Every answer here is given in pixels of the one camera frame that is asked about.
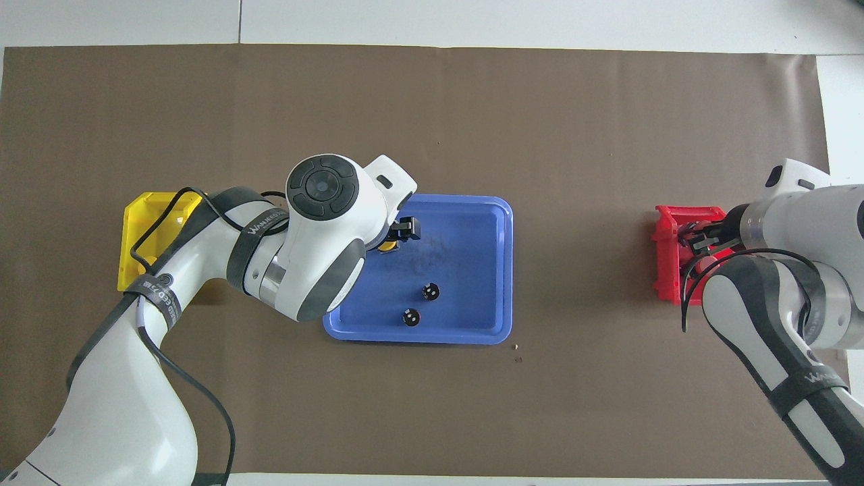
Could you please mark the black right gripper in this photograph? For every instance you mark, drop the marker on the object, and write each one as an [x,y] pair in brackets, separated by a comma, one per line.
[737,229]

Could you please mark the red push button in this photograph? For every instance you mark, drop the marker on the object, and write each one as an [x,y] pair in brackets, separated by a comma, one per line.
[706,263]

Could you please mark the yellow push button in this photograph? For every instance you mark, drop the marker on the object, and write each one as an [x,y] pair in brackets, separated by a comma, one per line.
[388,247]

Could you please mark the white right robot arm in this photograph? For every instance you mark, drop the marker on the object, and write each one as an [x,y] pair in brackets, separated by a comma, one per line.
[810,223]

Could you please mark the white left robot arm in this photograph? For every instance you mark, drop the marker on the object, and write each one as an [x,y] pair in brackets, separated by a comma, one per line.
[324,223]

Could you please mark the red plastic bin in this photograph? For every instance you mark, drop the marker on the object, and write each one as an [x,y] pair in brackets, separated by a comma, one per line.
[668,270]

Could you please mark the black cylindrical capacitor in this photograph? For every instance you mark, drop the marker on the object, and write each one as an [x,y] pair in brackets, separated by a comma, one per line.
[430,291]
[411,317]

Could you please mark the blue plastic tray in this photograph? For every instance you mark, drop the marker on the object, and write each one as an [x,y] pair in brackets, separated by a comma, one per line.
[466,270]

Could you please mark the brown paper mat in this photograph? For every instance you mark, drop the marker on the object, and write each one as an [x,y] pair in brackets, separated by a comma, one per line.
[580,135]

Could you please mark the yellow plastic bin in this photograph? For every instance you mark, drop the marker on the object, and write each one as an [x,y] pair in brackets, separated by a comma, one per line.
[135,209]

